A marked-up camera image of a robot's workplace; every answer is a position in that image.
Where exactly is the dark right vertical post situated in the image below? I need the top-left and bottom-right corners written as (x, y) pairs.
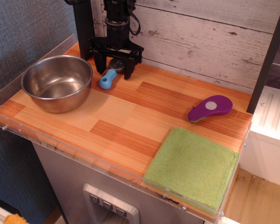
top-left (246, 17), bottom-right (280, 114)

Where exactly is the stainless steel bowl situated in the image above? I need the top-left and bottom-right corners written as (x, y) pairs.
top-left (21, 55), bottom-right (93, 113)

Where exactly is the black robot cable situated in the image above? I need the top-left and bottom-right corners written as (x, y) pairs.
top-left (128, 13), bottom-right (142, 37)

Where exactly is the dark vertical post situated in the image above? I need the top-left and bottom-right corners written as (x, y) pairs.
top-left (246, 17), bottom-right (280, 114)
top-left (65, 0), bottom-right (95, 60)

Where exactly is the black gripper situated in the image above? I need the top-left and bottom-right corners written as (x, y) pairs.
top-left (93, 23), bottom-right (144, 80)

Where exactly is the blue handled grey spoon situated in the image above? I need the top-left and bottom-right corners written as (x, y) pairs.
top-left (98, 58), bottom-right (125, 90)

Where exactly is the dark left vertical post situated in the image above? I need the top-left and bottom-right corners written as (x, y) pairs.
top-left (65, 0), bottom-right (95, 60)

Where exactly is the green cloth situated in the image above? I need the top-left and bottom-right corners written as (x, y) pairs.
top-left (144, 128), bottom-right (239, 216)

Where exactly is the silver dispenser button panel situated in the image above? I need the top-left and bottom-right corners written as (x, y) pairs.
top-left (83, 183), bottom-right (140, 224)

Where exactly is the purple toy eggplant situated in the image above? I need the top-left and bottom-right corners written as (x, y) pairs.
top-left (188, 95), bottom-right (233, 123)

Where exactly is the clear acrylic guard rail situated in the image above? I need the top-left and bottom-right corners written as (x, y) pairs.
top-left (0, 109), bottom-right (252, 222)

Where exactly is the yellow object bottom left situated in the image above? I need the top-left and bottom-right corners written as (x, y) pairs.
top-left (3, 214), bottom-right (27, 224)

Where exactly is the grey toy fridge cabinet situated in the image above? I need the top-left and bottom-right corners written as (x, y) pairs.
top-left (33, 143), bottom-right (204, 224)

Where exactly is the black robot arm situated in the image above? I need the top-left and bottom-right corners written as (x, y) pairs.
top-left (90, 0), bottom-right (144, 80)

